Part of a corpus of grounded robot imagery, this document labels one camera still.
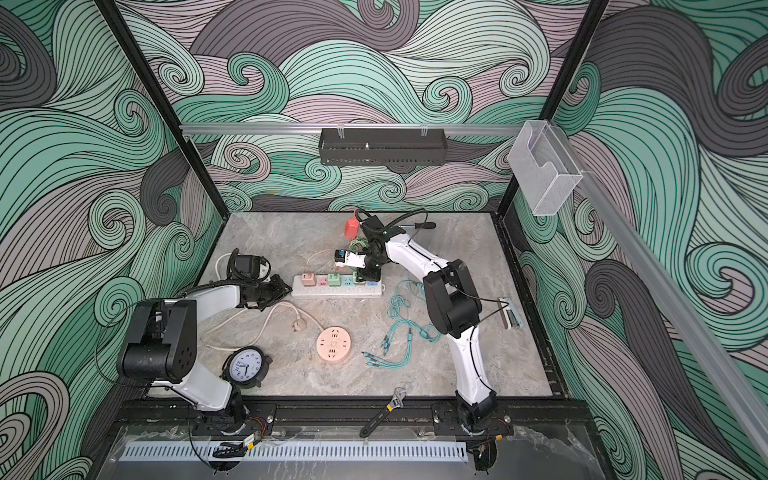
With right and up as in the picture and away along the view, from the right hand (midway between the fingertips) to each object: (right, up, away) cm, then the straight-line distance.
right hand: (362, 270), depth 96 cm
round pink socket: (-8, -20, -12) cm, 25 cm away
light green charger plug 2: (-6, -4, +1) cm, 7 cm away
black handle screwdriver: (+24, +16, +20) cm, 35 cm away
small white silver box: (+46, -13, -6) cm, 48 cm away
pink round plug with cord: (-19, -16, -9) cm, 26 cm away
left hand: (-24, -5, -1) cm, 24 cm away
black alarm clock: (-31, -24, -16) cm, 43 cm away
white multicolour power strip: (-5, -6, -1) cm, 8 cm away
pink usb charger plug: (-17, -3, -3) cm, 18 cm away
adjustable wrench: (+10, -32, -20) cm, 39 cm away
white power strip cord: (-51, -1, +5) cm, 51 cm away
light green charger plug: (-9, -3, -3) cm, 10 cm away
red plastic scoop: (-6, +15, +21) cm, 27 cm away
